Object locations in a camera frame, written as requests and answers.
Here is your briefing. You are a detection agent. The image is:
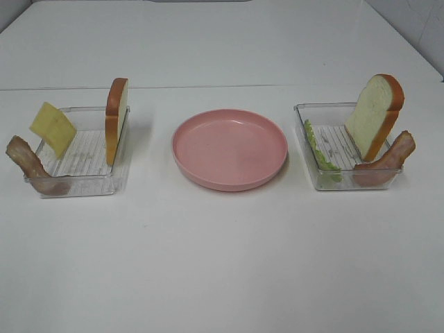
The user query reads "green lettuce leaf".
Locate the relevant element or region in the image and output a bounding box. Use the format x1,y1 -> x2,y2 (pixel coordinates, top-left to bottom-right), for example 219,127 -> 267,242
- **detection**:
304,119 -> 342,182

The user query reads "bacon strip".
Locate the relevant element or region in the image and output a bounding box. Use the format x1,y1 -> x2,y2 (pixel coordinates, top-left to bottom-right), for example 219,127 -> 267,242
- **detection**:
353,130 -> 416,187
6,135 -> 71,196

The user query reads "bread slice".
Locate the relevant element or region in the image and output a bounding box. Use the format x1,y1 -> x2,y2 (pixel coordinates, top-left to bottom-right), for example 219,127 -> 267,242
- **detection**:
345,74 -> 404,162
105,78 -> 128,166

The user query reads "pink round plate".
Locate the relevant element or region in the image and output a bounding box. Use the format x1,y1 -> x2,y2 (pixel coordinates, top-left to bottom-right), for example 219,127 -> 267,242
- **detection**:
171,109 -> 288,191

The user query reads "right clear plastic tray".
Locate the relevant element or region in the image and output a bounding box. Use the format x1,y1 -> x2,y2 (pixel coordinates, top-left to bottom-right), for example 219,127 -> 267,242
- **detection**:
294,103 -> 403,191

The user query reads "clear plastic tray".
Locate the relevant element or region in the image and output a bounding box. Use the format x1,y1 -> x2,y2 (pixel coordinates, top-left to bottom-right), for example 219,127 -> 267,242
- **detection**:
294,103 -> 403,191
24,107 -> 131,198

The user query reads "left clear plastic tray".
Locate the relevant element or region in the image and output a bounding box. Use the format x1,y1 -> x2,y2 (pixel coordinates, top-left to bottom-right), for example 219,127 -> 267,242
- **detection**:
24,107 -> 131,198

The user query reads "yellow cheese slice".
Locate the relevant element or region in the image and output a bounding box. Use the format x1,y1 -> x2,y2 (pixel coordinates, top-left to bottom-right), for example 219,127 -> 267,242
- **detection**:
30,102 -> 77,159

